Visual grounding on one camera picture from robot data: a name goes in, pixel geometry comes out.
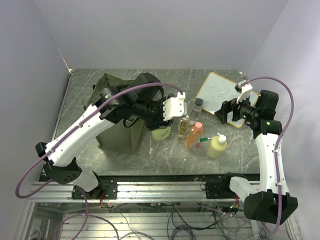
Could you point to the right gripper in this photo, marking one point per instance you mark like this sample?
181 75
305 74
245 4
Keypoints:
228 106

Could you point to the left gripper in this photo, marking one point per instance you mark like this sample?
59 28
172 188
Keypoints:
159 122

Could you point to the green bottle beige cap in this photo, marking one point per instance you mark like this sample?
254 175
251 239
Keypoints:
161 133

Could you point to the small clear bottle grey cap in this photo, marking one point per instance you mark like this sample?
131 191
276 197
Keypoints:
196 110

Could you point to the olive canvas bag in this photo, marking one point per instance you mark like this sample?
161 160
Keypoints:
118 138

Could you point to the orange bottle pink cap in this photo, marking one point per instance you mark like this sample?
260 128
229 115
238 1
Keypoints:
194 135

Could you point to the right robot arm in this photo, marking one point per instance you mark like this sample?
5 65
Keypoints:
271 202

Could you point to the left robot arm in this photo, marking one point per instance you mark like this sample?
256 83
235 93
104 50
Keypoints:
112 105

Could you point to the amber bottle white cap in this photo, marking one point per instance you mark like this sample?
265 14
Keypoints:
183 126

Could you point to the yellow pump bottle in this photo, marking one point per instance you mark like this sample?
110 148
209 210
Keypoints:
217 146

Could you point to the green marker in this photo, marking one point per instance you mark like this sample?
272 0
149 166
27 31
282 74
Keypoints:
205 139

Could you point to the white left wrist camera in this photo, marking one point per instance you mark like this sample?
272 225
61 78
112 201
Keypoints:
175 107

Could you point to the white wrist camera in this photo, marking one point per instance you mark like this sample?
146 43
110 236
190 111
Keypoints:
244 88
175 107

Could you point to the small whiteboard yellow frame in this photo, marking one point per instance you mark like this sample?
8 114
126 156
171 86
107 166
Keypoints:
214 91

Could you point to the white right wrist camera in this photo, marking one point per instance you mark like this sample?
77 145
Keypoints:
244 88

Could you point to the aluminium rail frame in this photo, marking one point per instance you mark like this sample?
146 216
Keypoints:
130 192

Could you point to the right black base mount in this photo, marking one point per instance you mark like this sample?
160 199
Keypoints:
217 186

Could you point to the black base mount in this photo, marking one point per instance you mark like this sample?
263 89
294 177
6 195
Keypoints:
107 189
217 186

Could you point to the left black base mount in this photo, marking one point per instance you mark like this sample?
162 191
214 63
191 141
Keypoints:
107 189

